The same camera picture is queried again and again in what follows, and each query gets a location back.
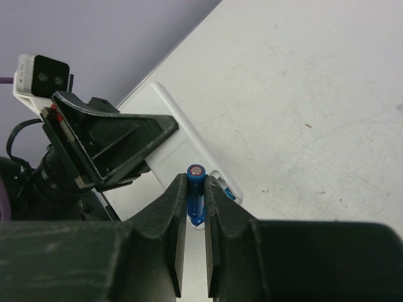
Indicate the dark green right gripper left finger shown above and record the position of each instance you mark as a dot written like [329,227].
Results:
[140,259]

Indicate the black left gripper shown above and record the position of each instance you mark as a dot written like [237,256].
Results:
[94,145]

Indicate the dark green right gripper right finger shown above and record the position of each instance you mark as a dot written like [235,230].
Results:
[249,259]

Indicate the small grey remote control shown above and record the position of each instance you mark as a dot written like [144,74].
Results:
[181,150]

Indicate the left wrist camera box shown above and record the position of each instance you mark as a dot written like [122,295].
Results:
[36,78]

